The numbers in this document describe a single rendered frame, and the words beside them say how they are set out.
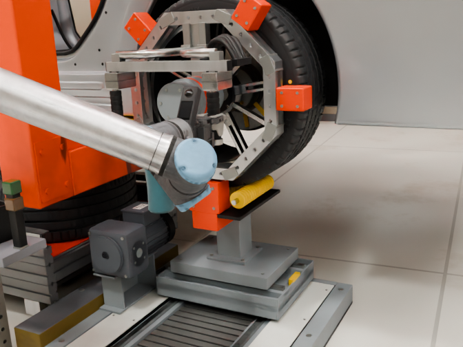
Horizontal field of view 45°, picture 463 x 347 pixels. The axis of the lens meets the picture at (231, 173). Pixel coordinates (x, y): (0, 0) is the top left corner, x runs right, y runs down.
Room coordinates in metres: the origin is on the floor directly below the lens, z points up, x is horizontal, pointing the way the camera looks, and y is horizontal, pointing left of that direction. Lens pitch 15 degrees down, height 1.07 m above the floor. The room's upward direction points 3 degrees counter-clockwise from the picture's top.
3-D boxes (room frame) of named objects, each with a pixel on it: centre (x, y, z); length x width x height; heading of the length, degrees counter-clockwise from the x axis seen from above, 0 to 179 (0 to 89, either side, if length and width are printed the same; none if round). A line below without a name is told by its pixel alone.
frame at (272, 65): (1.84, 0.08, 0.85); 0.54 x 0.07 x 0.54; 62
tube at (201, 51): (1.69, 0.05, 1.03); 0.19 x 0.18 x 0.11; 152
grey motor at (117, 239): (1.99, 0.35, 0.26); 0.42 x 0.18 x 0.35; 152
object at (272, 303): (1.99, 0.00, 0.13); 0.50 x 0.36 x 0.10; 62
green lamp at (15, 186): (1.59, 0.65, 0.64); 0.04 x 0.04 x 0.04; 62
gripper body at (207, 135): (1.45, 0.10, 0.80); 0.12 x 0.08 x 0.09; 152
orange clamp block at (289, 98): (1.70, -0.20, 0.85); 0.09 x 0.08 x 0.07; 62
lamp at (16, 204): (1.59, 0.65, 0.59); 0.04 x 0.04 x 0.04; 62
